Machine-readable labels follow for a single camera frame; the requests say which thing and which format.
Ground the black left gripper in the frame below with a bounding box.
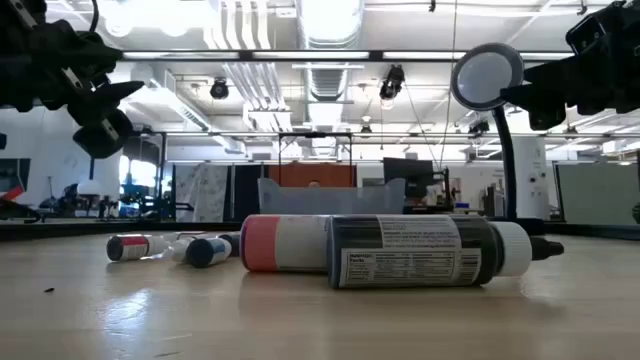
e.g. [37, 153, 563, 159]
[29, 30, 146, 160]

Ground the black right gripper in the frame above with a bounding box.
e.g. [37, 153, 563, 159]
[499, 2, 626, 131]

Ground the small red food coloring bottle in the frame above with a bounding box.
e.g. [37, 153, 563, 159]
[106, 233, 172, 263]

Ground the small blue food coloring bottle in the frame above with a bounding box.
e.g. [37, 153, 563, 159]
[185, 236, 234, 269]

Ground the large red food coloring bottle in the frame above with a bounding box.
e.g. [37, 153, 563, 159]
[239, 214, 332, 274]

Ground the background robot with white dome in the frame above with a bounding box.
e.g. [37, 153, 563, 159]
[74, 177, 107, 220]

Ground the black gooseneck desk lamp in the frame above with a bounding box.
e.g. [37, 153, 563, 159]
[450, 42, 547, 236]

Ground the white round column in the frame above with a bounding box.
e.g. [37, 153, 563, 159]
[514, 135, 550, 221]

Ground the grey partition panel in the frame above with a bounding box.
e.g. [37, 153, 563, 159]
[553, 162, 640, 226]

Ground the white patterned curtain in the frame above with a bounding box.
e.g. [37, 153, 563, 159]
[174, 163, 230, 224]

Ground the black computer monitor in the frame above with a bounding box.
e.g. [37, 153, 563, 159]
[383, 157, 435, 199]

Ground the overhead bar with strip lights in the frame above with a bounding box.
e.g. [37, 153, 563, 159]
[119, 48, 576, 63]

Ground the translucent grey plastic bin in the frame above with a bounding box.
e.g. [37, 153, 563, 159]
[257, 177, 407, 217]

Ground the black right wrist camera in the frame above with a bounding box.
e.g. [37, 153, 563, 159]
[566, 13, 610, 56]

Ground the dark wall picture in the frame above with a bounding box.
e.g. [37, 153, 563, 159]
[0, 158, 31, 194]

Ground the black aluminium table frame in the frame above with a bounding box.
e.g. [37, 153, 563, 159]
[0, 218, 640, 242]

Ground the orange partition wall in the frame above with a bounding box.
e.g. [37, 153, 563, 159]
[267, 163, 358, 189]

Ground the black metal stand frame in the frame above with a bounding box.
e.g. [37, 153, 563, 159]
[277, 131, 354, 187]

